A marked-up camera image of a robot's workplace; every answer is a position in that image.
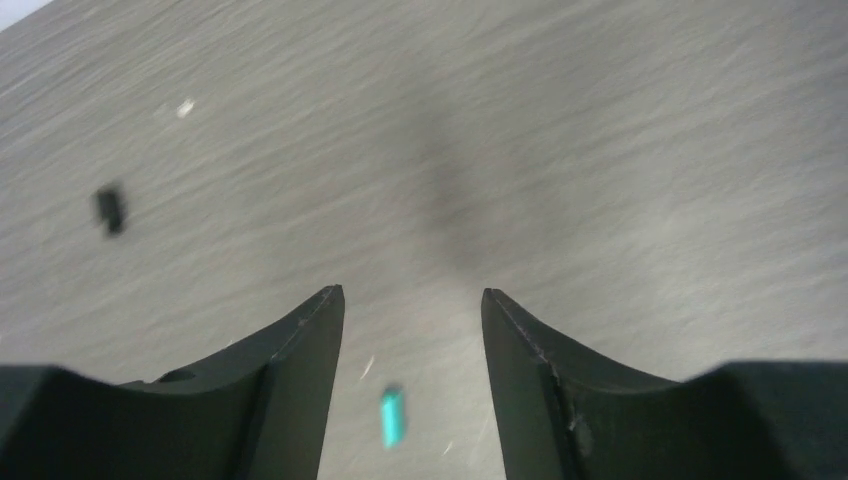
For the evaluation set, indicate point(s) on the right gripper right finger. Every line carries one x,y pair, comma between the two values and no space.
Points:
565,411

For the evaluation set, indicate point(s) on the teal pen cap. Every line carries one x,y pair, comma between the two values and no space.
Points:
392,415

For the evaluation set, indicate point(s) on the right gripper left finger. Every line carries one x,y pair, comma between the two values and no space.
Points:
256,409

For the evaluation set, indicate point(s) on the black pen cap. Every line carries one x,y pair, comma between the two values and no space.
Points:
110,208

